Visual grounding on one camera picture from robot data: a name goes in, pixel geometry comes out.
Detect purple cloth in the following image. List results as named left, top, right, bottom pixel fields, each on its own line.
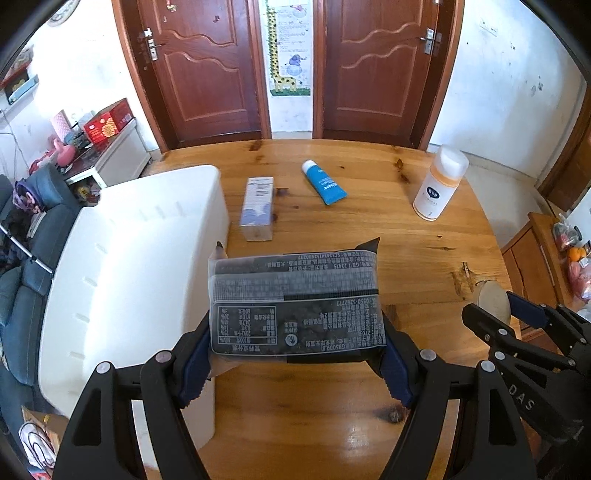
left=13, top=179, right=47, bottom=214

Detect cardboard box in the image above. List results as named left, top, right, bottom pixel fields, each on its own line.
left=18, top=405, right=70, bottom=480

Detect metal rod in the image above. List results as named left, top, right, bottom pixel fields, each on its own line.
left=0, top=225, right=52, bottom=274

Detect bag of fruit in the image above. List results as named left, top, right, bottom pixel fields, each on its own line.
left=551, top=215, right=591, bottom=303

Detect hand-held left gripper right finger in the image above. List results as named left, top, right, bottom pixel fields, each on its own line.
left=369, top=310, right=544, bottom=480

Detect white bottle orange bands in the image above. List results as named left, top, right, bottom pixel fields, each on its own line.
left=412, top=144, right=470, bottom=223

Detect blue cream tube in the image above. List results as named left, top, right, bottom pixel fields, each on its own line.
left=301, top=160, right=347, bottom=206

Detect white blue carton box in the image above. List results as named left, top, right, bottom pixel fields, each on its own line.
left=239, top=176, right=275, bottom=241

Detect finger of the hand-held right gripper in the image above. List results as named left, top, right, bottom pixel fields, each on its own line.
left=461, top=302, right=522, bottom=344
left=506, top=290, right=591, bottom=344

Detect red gift box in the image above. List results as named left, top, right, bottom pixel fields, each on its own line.
left=83, top=98, right=134, bottom=145

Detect giraffe height chart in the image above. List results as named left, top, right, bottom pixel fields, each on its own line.
left=263, top=0, right=315, bottom=97

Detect white low cabinet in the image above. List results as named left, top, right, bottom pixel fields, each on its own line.
left=62, top=119, right=152, bottom=189

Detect pink flamingo toy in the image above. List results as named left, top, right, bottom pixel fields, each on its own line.
left=48, top=136, right=77, bottom=169

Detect wall shelf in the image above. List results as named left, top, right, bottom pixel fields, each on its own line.
left=0, top=60, right=40, bottom=106

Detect wooden side cabinet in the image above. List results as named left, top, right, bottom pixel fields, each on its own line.
left=501, top=211, right=591, bottom=324

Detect wooden desktop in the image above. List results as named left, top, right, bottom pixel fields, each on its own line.
left=139, top=137, right=546, bottom=480

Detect brown door frame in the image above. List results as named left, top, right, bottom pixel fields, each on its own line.
left=537, top=90, right=591, bottom=213

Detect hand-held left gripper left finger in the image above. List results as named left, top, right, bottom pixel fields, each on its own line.
left=52, top=315, right=219, bottom=480

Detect wall clock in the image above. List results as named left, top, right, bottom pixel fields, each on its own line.
left=48, top=0, right=84, bottom=25

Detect beige round container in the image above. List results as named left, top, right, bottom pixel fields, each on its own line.
left=472, top=281, right=512, bottom=326

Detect pink dotted box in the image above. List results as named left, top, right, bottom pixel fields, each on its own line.
left=51, top=110, right=75, bottom=139

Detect dark snack packet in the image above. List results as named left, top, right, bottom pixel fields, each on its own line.
left=208, top=236, right=389, bottom=365

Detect blue grey sofa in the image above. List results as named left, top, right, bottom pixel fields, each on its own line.
left=0, top=164, right=81, bottom=386

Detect white storage bin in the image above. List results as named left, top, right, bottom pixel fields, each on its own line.
left=39, top=165, right=230, bottom=467

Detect black cloth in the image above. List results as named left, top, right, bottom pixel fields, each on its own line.
left=0, top=208, right=33, bottom=259

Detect brown wooden door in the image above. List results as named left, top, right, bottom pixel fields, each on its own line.
left=314, top=0, right=465, bottom=151
left=113, top=0, right=271, bottom=153

